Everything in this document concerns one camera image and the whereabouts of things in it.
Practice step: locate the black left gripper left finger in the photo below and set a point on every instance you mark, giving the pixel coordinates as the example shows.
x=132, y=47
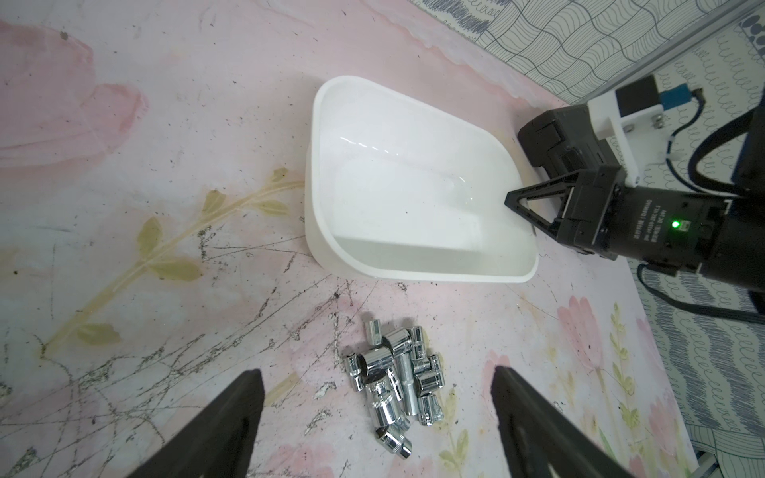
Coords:
x=219, y=441

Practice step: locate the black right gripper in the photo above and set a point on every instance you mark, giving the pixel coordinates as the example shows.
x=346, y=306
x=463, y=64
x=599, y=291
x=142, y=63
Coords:
x=586, y=205

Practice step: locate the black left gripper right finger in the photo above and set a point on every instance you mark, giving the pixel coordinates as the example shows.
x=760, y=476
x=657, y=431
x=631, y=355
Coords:
x=538, y=441

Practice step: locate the small chrome socket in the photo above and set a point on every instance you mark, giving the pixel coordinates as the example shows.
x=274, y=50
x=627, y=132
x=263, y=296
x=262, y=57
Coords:
x=429, y=410

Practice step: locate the large chrome socket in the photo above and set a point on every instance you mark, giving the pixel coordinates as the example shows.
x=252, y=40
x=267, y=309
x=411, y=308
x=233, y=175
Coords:
x=383, y=401

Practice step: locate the long chrome socket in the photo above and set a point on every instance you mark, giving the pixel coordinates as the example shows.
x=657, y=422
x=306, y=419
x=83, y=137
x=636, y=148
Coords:
x=400, y=344

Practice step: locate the white plastic storage box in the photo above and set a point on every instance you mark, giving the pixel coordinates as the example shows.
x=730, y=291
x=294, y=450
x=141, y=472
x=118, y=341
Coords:
x=399, y=190

